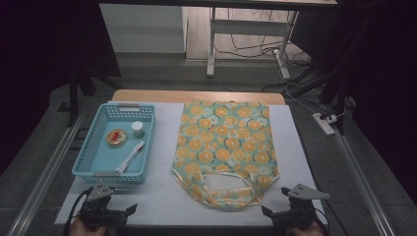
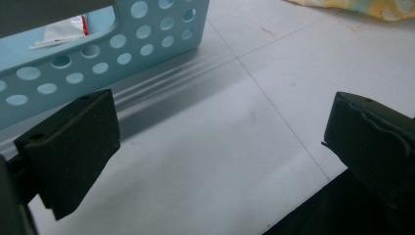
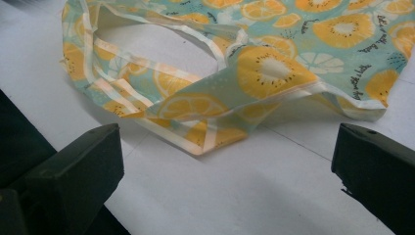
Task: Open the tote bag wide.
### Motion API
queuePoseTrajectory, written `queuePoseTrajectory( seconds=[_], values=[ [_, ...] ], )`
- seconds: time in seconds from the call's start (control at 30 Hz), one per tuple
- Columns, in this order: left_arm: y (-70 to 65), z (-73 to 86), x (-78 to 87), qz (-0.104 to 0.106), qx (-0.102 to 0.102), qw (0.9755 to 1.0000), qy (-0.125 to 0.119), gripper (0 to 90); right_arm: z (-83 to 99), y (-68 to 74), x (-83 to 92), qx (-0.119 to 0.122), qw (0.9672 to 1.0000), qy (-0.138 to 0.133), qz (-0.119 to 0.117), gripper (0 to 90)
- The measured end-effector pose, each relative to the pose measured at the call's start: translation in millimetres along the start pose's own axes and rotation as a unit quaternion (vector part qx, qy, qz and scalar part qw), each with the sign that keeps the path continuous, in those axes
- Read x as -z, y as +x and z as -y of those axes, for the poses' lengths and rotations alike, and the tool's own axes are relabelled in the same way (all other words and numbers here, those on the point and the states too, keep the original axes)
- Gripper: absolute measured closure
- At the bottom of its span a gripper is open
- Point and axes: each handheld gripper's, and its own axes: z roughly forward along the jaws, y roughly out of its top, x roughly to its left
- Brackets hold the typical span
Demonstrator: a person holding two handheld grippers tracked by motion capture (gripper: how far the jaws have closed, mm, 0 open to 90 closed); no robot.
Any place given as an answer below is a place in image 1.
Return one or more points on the small jar with white lid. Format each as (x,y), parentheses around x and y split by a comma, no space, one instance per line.
(138,128)

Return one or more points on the white table mat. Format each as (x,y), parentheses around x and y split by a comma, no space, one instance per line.
(164,196)

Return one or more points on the aluminium rail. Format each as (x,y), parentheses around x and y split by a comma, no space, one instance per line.
(46,177)
(364,183)

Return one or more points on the orange-print green fabric bag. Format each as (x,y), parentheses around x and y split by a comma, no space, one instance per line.
(226,144)

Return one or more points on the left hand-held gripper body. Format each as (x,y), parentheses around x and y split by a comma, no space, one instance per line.
(101,213)

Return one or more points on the person's right hand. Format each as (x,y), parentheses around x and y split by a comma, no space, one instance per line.
(308,231)

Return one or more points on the white-framed desk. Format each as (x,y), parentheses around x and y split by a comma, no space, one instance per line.
(246,27)

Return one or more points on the white cabinet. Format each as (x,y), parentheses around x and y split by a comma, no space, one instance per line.
(141,29)

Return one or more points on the round gold tin red label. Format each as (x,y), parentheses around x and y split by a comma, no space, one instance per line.
(116,137)

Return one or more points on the white tube with red cap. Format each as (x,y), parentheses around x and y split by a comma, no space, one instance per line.
(129,158)

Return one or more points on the person's left hand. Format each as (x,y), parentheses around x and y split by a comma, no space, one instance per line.
(85,229)

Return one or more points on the light blue plastic basket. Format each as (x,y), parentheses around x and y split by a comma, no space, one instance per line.
(114,157)

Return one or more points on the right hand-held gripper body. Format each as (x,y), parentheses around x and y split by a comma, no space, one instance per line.
(295,214)

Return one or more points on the white power strip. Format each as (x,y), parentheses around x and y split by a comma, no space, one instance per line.
(323,124)

